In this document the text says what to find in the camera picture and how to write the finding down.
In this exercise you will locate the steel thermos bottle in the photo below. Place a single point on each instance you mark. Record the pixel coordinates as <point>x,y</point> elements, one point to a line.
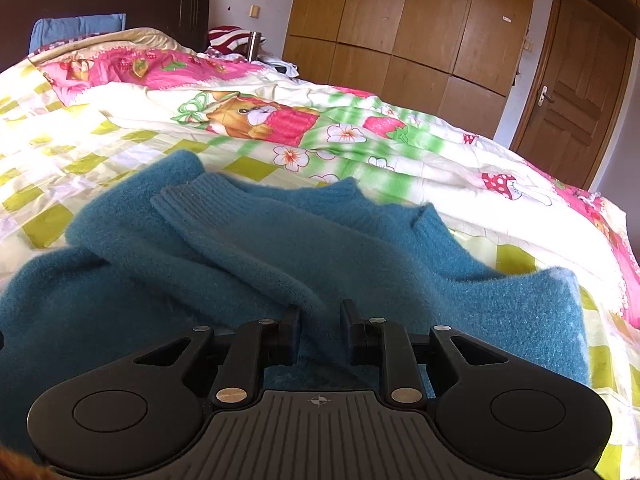
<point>253,45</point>

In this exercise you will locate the beige wall switch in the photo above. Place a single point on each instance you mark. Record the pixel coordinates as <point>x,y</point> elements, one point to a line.
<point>255,11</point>

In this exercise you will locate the cartoon printed quilt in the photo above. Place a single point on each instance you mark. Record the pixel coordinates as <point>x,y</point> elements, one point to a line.
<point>350,125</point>

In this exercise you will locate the wooden door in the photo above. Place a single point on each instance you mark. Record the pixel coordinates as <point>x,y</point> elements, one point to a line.
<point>567,90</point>

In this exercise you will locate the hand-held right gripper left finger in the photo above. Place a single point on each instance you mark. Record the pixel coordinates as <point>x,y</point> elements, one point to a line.
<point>289,334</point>

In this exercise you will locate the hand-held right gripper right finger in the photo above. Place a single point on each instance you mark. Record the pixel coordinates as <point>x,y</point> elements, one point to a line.
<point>351,332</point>

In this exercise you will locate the wooden wardrobe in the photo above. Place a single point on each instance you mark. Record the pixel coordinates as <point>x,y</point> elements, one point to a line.
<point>405,30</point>

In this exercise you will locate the blue pillow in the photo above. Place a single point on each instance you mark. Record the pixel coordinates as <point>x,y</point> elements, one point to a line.
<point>70,30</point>

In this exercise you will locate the blue knitted sweater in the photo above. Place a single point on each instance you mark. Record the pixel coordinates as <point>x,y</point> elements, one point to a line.
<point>280,255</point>

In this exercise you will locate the red white striped cloth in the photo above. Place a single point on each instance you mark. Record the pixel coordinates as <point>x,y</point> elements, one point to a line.
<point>226,39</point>

